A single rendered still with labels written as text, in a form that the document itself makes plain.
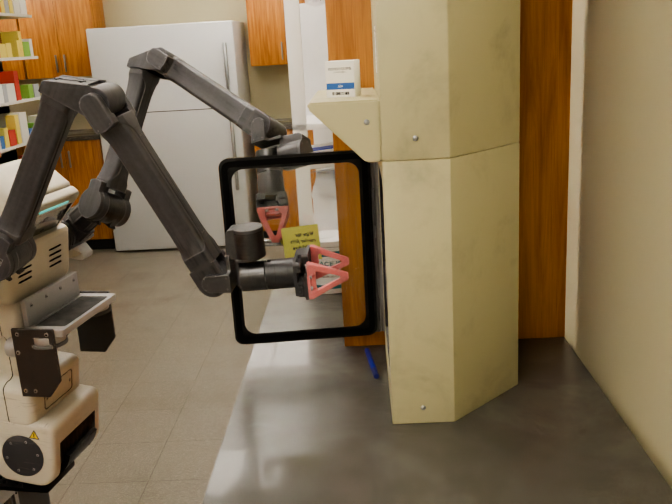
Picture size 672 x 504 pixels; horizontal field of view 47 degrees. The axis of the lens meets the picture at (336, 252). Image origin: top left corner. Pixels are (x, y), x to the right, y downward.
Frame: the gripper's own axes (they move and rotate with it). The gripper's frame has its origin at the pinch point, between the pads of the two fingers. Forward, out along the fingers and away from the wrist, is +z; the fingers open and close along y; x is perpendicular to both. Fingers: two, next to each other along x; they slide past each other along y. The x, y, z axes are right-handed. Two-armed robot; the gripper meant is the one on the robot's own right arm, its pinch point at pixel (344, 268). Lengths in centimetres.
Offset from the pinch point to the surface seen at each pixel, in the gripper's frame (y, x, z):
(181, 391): 201, 117, -93
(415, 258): -14.9, -5.3, 12.7
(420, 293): -14.9, 1.0, 13.1
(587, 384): -2, 26, 45
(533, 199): 22.3, -5.1, 40.4
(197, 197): 472, 74, -134
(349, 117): -14.7, -29.5, 3.7
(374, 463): -27.9, 24.8, 3.2
